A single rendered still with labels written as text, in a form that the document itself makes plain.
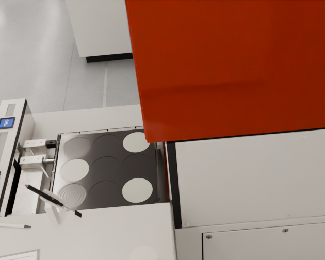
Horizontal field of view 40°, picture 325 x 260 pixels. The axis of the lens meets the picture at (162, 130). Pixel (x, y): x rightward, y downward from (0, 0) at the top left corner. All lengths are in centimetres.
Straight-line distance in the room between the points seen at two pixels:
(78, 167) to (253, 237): 64
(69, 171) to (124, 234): 37
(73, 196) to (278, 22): 87
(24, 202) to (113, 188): 30
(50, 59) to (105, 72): 52
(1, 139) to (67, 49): 219
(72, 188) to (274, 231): 68
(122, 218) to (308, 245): 69
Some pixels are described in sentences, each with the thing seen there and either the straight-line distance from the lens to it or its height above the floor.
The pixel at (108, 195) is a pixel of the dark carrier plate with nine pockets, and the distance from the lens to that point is 146.
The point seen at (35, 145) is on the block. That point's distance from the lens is 167.
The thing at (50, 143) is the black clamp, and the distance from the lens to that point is 166.
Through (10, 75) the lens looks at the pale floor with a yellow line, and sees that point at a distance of 366.
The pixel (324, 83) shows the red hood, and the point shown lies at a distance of 109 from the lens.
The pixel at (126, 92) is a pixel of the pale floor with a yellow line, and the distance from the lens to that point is 321.
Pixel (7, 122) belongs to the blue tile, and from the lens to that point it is 172.
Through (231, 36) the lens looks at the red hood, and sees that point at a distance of 95.
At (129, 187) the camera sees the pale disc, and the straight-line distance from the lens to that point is 147.
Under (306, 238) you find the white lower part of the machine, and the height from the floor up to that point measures 69.
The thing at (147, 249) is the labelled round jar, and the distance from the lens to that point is 115.
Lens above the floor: 205
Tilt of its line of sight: 45 degrees down
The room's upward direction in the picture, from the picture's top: 6 degrees counter-clockwise
